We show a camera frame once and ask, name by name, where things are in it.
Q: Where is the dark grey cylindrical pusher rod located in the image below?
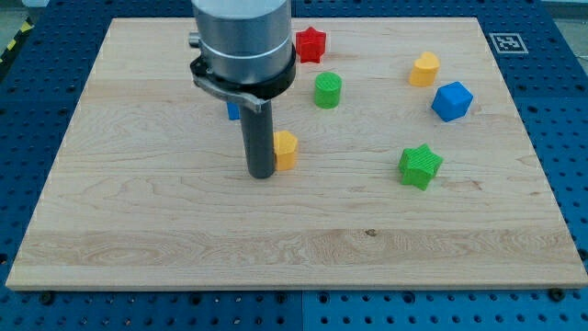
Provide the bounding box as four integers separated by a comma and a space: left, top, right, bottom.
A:
240, 101, 275, 178

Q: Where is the black end effector flange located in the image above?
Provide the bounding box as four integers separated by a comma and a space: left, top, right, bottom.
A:
189, 44, 296, 113

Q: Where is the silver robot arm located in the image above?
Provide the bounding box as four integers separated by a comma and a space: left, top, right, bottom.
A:
188, 0, 297, 178

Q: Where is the red star block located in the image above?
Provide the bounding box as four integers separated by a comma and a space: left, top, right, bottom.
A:
295, 27, 327, 63

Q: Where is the green star block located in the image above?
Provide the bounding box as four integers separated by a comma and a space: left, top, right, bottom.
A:
399, 143, 444, 190

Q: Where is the small blue block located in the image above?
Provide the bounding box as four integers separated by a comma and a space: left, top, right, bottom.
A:
227, 102, 240, 120

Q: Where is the yellow pentagon block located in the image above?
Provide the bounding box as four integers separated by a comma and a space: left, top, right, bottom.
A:
274, 131, 299, 171

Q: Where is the green cylinder block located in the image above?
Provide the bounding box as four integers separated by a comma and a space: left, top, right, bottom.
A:
314, 72, 343, 108

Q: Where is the wooden board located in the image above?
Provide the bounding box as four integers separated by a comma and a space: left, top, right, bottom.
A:
6, 17, 587, 291

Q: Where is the yellow heart block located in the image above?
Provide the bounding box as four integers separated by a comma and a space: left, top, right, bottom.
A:
409, 51, 440, 87

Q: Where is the blue cube block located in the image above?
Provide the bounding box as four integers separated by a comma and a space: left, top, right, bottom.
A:
432, 81, 473, 122

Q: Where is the white fiducial marker tag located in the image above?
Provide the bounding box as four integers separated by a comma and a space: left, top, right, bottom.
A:
489, 32, 528, 54

